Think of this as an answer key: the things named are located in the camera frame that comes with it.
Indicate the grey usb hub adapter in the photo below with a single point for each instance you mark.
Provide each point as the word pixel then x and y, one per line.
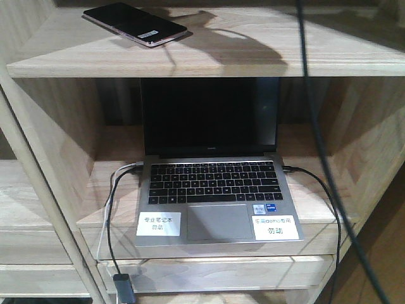
pixel 124 288

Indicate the wooden shelf unit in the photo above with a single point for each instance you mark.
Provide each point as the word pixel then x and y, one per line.
pixel 52 117

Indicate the silver laptop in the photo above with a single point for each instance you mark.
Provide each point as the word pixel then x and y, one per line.
pixel 212 173

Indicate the black foldable phone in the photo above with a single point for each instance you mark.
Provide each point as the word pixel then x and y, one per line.
pixel 135 24

